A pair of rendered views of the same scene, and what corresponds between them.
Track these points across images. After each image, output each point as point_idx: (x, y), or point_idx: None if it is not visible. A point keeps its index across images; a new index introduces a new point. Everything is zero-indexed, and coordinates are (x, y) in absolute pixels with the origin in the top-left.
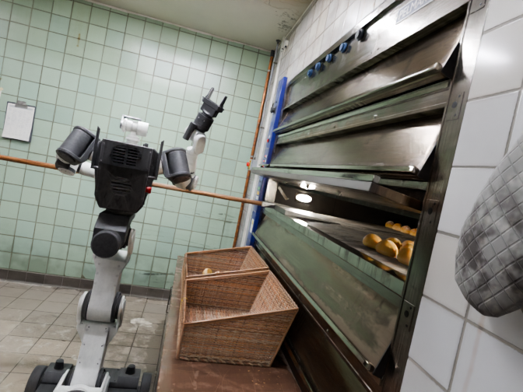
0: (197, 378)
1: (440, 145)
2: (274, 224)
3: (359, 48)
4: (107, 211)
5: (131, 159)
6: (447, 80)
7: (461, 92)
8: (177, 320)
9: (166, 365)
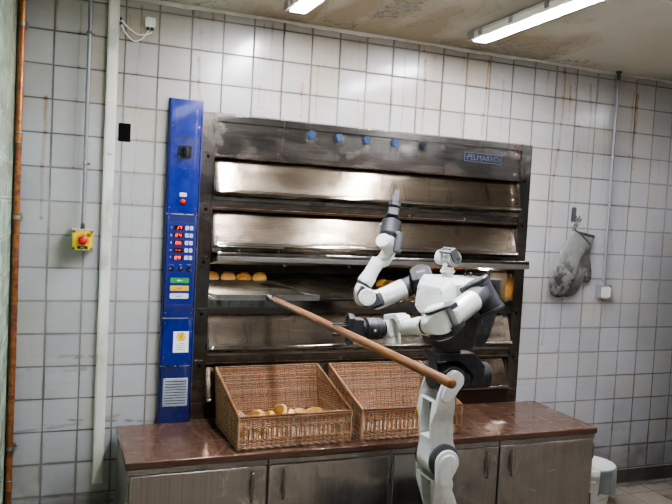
0: (471, 427)
1: (518, 242)
2: (269, 319)
3: (420, 155)
4: (462, 352)
5: (428, 292)
6: (517, 214)
7: (524, 221)
8: (397, 439)
9: (472, 435)
